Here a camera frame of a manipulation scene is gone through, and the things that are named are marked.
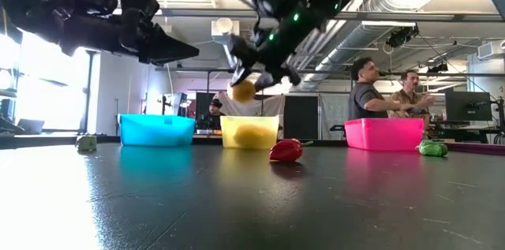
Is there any bright window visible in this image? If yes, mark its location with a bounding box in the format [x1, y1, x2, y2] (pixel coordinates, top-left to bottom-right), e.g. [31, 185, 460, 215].
[15, 44, 91, 132]

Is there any white ceiling box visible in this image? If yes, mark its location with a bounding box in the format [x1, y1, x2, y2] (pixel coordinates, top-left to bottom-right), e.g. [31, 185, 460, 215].
[211, 17, 241, 46]

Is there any grey laptop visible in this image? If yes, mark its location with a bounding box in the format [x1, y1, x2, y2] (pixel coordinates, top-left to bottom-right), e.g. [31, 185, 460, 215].
[15, 118, 47, 135]

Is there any black tripod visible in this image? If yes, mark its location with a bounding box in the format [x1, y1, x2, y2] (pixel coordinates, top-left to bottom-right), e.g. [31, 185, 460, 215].
[113, 98, 122, 135]

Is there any person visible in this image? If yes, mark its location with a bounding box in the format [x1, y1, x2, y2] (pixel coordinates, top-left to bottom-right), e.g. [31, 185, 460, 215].
[388, 69, 437, 120]
[347, 57, 419, 121]
[205, 98, 226, 131]

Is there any black computer monitor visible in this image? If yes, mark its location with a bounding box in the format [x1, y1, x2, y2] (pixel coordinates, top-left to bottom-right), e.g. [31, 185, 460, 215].
[444, 91, 493, 123]

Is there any black hanging equipment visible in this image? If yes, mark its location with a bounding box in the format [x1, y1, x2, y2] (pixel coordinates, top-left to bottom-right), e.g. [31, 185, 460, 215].
[386, 24, 420, 48]

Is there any ceiling strip light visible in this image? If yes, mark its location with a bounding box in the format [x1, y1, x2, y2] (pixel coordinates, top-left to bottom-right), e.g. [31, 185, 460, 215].
[361, 20, 418, 28]

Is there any yellow plastic basket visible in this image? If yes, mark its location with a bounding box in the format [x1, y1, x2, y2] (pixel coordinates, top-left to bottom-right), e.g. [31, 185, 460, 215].
[219, 114, 280, 151]

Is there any black aluminium table frame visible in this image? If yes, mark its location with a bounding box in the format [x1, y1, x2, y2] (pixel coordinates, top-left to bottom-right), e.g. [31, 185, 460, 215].
[0, 134, 120, 149]

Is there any black panel board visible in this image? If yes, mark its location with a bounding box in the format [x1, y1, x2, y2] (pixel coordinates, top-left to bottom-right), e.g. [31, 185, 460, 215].
[283, 95, 320, 140]

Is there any white wall air unit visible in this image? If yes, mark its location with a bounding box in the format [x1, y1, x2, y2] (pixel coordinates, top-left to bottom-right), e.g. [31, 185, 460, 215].
[476, 40, 505, 61]

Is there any red toy pepper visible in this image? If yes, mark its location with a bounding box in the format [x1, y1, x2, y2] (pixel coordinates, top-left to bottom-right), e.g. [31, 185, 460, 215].
[268, 138, 315, 163]

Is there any studio light stand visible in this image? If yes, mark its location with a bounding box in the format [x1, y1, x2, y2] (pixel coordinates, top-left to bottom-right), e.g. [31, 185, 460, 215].
[157, 91, 189, 116]

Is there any black horizontal frame bar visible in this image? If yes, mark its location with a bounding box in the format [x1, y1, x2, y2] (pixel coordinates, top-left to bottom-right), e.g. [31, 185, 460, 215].
[153, 67, 505, 78]

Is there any blue plastic basket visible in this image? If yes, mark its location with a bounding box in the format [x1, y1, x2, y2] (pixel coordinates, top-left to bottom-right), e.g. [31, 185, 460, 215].
[118, 114, 196, 147]

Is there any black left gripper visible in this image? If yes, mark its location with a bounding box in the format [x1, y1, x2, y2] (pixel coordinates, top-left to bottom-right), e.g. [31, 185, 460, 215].
[58, 0, 200, 66]

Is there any green toy pepper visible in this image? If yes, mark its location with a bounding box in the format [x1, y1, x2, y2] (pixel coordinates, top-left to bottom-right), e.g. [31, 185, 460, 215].
[417, 139, 449, 158]
[74, 134, 98, 152]

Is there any pink plastic basket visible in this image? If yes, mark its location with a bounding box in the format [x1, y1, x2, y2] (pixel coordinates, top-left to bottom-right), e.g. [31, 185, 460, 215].
[344, 118, 425, 152]

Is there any grey overhead crossbeam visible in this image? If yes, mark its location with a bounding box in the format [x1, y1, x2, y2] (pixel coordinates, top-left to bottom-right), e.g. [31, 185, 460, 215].
[157, 7, 505, 23]

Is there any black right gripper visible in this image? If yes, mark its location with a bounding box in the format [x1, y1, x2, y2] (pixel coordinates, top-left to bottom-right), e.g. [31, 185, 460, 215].
[229, 6, 317, 90]

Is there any silver ventilation duct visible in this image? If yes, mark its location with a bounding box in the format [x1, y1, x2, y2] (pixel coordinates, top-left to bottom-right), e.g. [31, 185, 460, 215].
[286, 0, 439, 91]

